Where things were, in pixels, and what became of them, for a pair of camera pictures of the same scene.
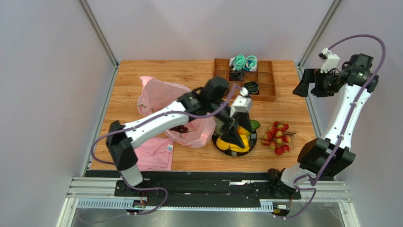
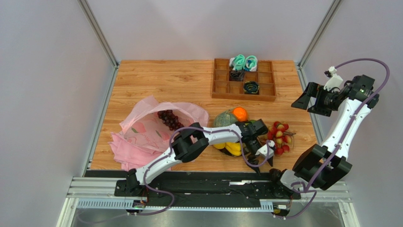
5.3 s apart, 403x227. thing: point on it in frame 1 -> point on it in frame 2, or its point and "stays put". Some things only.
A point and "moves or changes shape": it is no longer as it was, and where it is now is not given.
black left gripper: x=232 y=135 -> x=252 y=158
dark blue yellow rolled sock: x=253 y=87 stays put
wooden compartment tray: x=264 y=76 stays put
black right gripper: x=313 y=82 -> x=313 y=99
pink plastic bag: x=154 y=95 moves or changes shape
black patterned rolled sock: x=236 y=75 stays put
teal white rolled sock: x=237 y=62 stays put
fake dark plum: x=274 y=175 stays put
